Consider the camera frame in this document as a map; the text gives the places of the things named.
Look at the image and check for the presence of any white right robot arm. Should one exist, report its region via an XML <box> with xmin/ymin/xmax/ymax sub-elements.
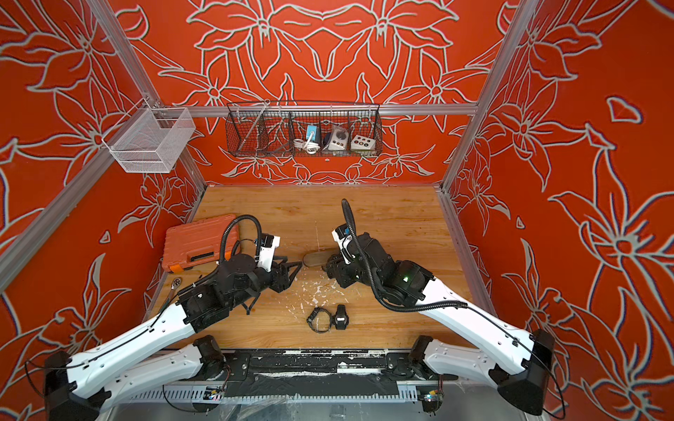
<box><xmin>325</xmin><ymin>199</ymin><xmax>557</xmax><ymax>416</ymax></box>

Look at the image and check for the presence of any orange plastic tool case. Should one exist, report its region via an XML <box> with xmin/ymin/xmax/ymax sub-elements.
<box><xmin>161</xmin><ymin>214</ymin><xmax>236</xmax><ymax>274</ymax></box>

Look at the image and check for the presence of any black chunky sport watch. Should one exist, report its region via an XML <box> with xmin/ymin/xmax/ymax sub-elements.
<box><xmin>306</xmin><ymin>307</ymin><xmax>333</xmax><ymax>334</ymax></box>

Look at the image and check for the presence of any white mesh wall basket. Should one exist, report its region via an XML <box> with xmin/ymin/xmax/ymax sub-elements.
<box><xmin>103</xmin><ymin>108</ymin><xmax>196</xmax><ymax>174</ymax></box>

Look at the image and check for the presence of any small circuit board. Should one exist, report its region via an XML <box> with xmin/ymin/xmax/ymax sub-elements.
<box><xmin>203</xmin><ymin>386</ymin><xmax>226</xmax><ymax>402</ymax></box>
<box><xmin>421</xmin><ymin>389</ymin><xmax>444</xmax><ymax>413</ymax></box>

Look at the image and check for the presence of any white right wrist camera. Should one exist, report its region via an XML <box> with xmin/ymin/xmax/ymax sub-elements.
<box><xmin>332</xmin><ymin>224</ymin><xmax>357</xmax><ymax>265</ymax></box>

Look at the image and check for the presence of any white box with dots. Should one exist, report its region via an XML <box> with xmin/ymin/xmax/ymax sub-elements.
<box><xmin>350</xmin><ymin>135</ymin><xmax>376</xmax><ymax>154</ymax></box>

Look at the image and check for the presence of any blue white small box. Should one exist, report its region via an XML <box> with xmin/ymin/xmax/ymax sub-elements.
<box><xmin>305</xmin><ymin>125</ymin><xmax>319</xmax><ymax>144</ymax></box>

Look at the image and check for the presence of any black digital square watch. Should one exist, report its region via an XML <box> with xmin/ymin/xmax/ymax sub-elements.
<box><xmin>333</xmin><ymin>305</ymin><xmax>349</xmax><ymax>331</ymax></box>

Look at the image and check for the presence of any small circuit board left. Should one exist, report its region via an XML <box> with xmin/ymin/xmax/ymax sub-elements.
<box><xmin>203</xmin><ymin>386</ymin><xmax>226</xmax><ymax>402</ymax></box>

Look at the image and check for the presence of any dark wooden watch stand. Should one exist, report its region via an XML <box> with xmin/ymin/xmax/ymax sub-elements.
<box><xmin>302</xmin><ymin>250</ymin><xmax>335</xmax><ymax>268</ymax></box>

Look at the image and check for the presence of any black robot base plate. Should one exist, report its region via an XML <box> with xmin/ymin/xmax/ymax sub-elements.
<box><xmin>171</xmin><ymin>349</ymin><xmax>459</xmax><ymax>401</ymax></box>

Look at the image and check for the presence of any white grey round device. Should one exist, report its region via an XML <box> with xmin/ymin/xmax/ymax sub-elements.
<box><xmin>326</xmin><ymin>126</ymin><xmax>349</xmax><ymax>152</ymax></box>

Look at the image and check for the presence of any small circuit board right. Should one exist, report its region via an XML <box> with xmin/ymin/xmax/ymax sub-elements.
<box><xmin>421</xmin><ymin>389</ymin><xmax>444</xmax><ymax>413</ymax></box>

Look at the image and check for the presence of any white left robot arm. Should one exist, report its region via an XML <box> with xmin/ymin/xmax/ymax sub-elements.
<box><xmin>39</xmin><ymin>215</ymin><xmax>303</xmax><ymax>420</ymax></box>

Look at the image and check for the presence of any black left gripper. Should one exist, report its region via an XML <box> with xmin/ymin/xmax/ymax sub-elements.
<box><xmin>229</xmin><ymin>253</ymin><xmax>304</xmax><ymax>310</ymax></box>

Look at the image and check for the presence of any green handled ratchet wrench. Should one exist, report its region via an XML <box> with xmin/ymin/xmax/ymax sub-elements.
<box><xmin>170</xmin><ymin>277</ymin><xmax>183</xmax><ymax>295</ymax></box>

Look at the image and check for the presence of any black wire wall basket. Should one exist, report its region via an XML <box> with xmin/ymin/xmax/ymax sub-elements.
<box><xmin>225</xmin><ymin>100</ymin><xmax>384</xmax><ymax>158</ymax></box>

